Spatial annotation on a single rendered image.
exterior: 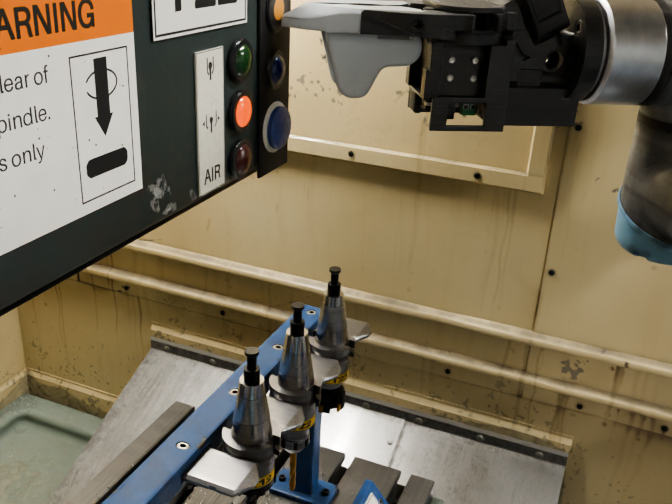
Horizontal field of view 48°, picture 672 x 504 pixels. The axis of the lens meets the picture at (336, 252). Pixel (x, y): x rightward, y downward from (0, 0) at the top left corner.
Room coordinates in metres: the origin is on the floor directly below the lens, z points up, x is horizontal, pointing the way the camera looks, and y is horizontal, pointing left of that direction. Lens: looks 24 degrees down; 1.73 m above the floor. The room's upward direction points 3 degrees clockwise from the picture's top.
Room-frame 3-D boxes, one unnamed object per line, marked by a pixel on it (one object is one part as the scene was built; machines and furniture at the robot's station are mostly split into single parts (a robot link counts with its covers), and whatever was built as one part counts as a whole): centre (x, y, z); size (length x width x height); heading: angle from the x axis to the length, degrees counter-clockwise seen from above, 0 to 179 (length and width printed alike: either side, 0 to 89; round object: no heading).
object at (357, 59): (0.51, 0.00, 1.65); 0.09 x 0.03 x 0.06; 99
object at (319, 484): (0.93, 0.03, 1.05); 0.10 x 0.05 x 0.30; 69
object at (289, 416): (0.71, 0.06, 1.21); 0.07 x 0.05 x 0.01; 69
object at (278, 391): (0.76, 0.04, 1.21); 0.06 x 0.06 x 0.03
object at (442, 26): (0.51, -0.05, 1.67); 0.09 x 0.05 x 0.02; 99
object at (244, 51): (0.47, 0.06, 1.65); 0.02 x 0.01 x 0.02; 159
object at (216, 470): (0.60, 0.10, 1.21); 0.07 x 0.05 x 0.01; 69
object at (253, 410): (0.65, 0.08, 1.26); 0.04 x 0.04 x 0.07
